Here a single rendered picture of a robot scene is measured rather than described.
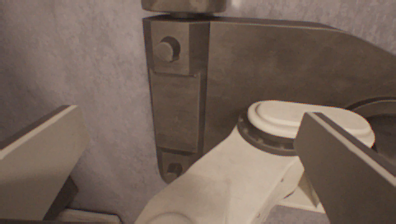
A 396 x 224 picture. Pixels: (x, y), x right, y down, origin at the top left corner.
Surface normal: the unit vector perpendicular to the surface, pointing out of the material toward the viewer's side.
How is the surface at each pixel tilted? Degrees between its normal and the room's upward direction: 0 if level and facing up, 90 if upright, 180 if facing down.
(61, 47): 0
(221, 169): 90
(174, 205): 115
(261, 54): 0
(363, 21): 0
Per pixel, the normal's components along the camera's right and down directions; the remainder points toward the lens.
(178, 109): -0.21, 0.50
